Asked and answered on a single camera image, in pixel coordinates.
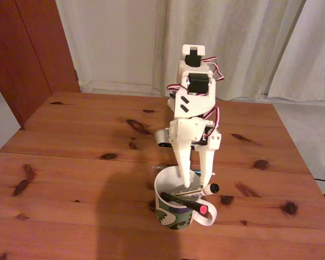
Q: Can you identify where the white Pentel whiteboard marker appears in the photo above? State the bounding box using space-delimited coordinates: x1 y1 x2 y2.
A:
170 183 220 198

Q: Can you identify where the black fineliner pen red end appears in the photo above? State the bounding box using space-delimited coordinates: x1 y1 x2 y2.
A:
161 191 210 217

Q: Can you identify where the silver oval webcam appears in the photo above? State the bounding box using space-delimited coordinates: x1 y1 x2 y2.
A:
154 129 177 148

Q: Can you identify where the white mug green pattern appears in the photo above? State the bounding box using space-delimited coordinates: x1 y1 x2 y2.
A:
153 165 217 230

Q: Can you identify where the white fabric curtain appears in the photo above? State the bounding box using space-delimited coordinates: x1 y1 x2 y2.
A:
268 0 325 103
154 0 308 101

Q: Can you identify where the brown wooden door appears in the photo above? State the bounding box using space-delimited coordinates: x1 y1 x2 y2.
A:
0 0 81 131

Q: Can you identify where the red white black servo wire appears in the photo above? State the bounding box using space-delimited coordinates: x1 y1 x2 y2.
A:
200 56 226 82
203 107 220 139
166 83 189 93

